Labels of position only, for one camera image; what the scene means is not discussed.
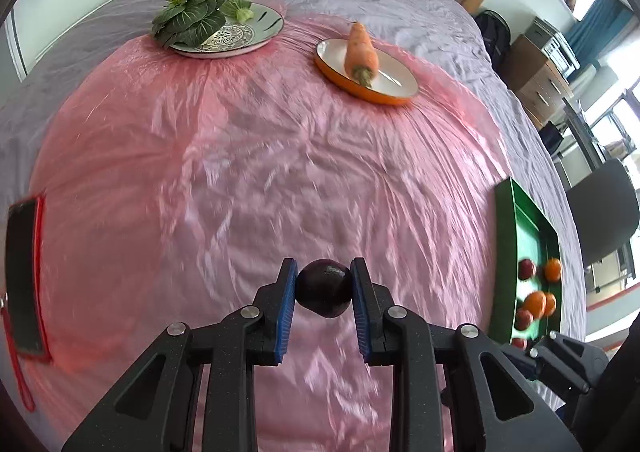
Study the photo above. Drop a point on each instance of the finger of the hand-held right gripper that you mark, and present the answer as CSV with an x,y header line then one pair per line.
x,y
557,371
575,354

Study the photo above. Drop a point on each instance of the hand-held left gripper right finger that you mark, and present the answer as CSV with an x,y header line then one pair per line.
x,y
361,319

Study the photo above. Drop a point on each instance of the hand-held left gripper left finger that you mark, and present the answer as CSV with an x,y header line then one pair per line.
x,y
285,319

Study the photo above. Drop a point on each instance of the dark purple plum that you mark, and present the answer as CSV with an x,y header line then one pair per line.
x,y
324,294

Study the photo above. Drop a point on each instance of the red plum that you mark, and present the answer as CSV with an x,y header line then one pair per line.
x,y
519,343
526,269
523,319

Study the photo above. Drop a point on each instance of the green metal tray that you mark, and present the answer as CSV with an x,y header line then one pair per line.
x,y
530,237

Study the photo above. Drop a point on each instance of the small orange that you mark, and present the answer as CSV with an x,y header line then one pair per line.
x,y
551,304
552,269

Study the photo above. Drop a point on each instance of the large orange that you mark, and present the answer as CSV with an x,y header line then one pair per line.
x,y
534,304

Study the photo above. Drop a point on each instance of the grey chair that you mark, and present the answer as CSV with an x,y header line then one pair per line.
x,y
605,212

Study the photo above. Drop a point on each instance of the pink plastic sheet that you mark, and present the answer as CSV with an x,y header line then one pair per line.
x,y
200,157

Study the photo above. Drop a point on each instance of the dark blue bag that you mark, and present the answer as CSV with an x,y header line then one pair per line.
x,y
550,137

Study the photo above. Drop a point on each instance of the orange rimmed plate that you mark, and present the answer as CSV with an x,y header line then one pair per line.
x,y
395,82

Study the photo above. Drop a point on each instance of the phone in red case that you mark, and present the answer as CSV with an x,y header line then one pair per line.
x,y
22,282

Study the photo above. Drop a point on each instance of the carrot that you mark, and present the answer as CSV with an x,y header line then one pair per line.
x,y
361,52

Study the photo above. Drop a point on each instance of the wooden dresser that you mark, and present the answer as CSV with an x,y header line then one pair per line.
x,y
535,77

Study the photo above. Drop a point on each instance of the patterned grey plate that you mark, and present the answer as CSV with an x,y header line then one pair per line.
x,y
250,30

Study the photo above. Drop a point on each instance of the black backpack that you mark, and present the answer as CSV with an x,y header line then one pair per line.
x,y
492,40

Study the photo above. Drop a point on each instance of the grey printer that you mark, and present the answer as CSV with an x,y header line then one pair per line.
x,y
552,40

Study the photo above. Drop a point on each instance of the leafy green vegetable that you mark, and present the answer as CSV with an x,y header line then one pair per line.
x,y
190,17

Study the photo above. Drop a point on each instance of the teal curtain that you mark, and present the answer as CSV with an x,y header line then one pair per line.
x,y
592,17

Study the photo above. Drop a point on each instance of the metal frame desk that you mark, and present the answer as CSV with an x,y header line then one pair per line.
x,y
580,127

